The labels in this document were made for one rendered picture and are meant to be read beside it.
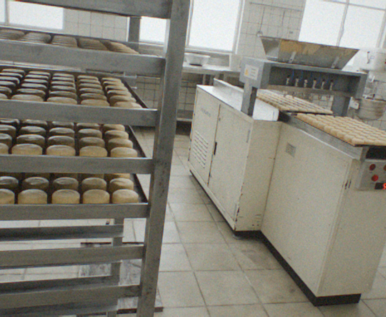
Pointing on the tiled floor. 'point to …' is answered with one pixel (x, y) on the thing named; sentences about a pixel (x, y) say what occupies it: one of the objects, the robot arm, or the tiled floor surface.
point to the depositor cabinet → (232, 158)
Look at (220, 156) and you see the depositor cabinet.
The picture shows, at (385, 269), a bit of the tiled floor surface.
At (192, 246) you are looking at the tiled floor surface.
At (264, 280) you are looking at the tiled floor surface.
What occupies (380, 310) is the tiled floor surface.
